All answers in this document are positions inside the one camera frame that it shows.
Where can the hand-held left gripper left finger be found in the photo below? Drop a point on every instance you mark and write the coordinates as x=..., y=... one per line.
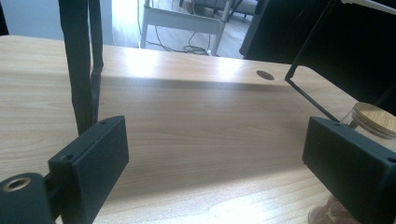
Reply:
x=90, y=168

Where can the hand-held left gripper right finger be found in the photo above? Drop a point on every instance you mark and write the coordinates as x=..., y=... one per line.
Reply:
x=351, y=168

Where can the black shelf with hairpin legs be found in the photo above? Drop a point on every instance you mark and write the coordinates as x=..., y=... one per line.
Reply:
x=76, y=62

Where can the black monitor with thin stand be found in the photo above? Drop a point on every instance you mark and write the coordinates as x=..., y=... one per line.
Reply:
x=342, y=37

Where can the black curtain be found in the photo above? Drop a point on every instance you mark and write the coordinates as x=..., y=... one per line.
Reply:
x=3, y=18

